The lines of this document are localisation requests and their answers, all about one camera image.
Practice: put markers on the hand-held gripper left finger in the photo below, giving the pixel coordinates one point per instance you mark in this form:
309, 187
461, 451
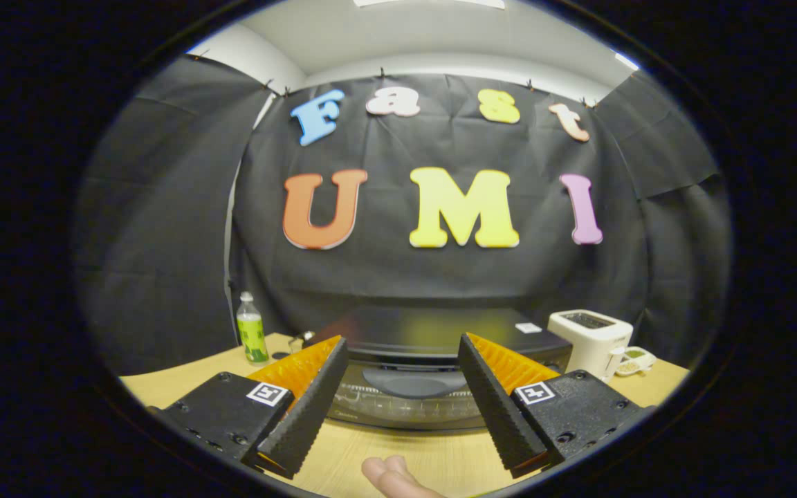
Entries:
312, 408

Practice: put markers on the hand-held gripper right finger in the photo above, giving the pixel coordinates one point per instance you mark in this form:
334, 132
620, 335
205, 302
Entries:
492, 404

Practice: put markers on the black toaster oven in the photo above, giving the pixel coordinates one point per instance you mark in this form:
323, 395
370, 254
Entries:
433, 328

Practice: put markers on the white pop-up toaster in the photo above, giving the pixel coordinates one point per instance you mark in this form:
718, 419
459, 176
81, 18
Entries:
589, 346

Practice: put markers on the green label plastic bottle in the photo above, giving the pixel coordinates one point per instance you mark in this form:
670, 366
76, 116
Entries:
253, 335

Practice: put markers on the white divided condiment dish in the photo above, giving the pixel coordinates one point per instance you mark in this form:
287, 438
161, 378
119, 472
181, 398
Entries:
637, 361

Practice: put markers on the small ceiling light panel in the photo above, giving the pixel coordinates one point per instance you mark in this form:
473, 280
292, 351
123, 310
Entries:
627, 61

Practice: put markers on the long ceiling light panel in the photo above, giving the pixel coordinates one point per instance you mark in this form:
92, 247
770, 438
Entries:
426, 3

